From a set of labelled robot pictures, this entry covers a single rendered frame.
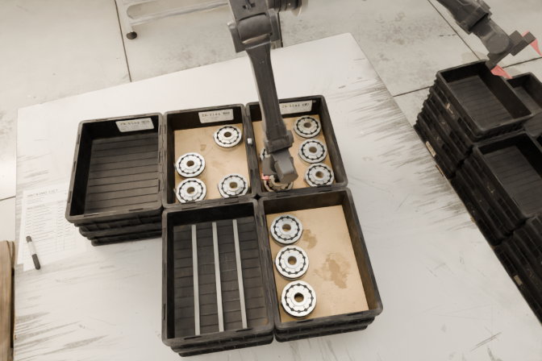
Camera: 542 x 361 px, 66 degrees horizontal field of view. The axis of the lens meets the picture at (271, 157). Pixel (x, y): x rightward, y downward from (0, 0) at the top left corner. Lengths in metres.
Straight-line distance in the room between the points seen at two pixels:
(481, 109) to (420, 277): 1.08
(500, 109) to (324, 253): 1.36
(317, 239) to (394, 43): 2.18
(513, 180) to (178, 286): 1.63
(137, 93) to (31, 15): 2.06
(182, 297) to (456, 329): 0.86
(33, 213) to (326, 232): 1.08
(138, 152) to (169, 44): 1.76
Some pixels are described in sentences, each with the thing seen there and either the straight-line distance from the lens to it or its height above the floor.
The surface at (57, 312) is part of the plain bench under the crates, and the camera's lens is 1.60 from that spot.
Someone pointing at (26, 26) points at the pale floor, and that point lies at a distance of 3.85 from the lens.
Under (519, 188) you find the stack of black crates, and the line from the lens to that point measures 2.29.
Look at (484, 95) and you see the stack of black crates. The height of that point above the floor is 0.49.
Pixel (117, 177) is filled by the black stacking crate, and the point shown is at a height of 0.83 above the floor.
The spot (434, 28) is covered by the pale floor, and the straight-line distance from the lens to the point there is 3.53.
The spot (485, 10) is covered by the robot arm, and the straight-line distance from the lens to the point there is 1.36.
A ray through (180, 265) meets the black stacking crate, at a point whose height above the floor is 0.83.
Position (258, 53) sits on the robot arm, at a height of 1.44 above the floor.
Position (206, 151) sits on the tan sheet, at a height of 0.83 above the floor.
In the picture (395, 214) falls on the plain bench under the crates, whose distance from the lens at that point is 1.62.
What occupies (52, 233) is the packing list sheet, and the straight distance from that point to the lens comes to 1.72.
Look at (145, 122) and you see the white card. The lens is 1.61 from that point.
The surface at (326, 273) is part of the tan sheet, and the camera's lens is 1.35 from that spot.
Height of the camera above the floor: 2.10
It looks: 57 degrees down
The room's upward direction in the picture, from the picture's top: 1 degrees counter-clockwise
